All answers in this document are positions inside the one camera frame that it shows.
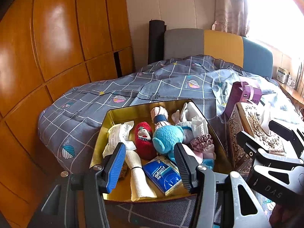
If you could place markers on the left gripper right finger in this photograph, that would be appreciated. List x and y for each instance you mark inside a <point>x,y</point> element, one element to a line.
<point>187,166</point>

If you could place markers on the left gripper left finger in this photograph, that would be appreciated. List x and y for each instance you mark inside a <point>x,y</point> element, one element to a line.
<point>113,167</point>

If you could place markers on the pink satin scrunchie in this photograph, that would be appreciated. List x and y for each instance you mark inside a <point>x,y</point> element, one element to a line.
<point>202,143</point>

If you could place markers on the blue Tempo tissue pack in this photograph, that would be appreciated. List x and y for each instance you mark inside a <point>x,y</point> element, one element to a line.
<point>163,173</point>

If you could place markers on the cream towel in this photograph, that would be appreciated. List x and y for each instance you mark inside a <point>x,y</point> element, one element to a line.
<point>139,187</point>

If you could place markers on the blue plush doll pink dress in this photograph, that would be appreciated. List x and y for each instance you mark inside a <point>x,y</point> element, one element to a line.
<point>165,138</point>

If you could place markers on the white plastic packet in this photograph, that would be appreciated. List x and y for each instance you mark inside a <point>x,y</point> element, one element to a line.
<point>119,133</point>

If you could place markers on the red santa sock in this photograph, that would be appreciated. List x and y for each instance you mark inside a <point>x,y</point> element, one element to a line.
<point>143,141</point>

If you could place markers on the white work gloves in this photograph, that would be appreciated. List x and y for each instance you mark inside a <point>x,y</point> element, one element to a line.
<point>184,118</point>

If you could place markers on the pink sock bundle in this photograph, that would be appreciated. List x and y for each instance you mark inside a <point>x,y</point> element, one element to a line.
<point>159,116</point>

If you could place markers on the gold tin box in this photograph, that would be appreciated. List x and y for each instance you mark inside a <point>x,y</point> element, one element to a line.
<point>138,113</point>

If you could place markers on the grey checked bed quilt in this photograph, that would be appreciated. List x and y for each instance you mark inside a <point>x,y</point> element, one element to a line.
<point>70,126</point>

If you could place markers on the ornate gold tissue box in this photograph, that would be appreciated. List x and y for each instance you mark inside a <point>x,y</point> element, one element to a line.
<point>244,118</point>

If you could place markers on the purple cardboard box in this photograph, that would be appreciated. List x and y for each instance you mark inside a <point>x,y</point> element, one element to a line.
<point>242,91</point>

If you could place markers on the wooden desk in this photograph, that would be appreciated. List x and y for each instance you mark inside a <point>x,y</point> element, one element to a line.
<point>295,97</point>

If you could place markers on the grey yellow blue headboard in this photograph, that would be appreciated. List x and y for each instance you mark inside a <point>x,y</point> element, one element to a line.
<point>250,56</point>

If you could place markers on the black rolled mat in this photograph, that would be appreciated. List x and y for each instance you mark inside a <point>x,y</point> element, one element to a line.
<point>157,28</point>

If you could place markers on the wooden wardrobe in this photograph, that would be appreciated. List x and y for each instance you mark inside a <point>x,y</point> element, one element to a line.
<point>48,47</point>

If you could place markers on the pink patterned curtain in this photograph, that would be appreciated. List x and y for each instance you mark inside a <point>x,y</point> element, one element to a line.
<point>231,16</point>

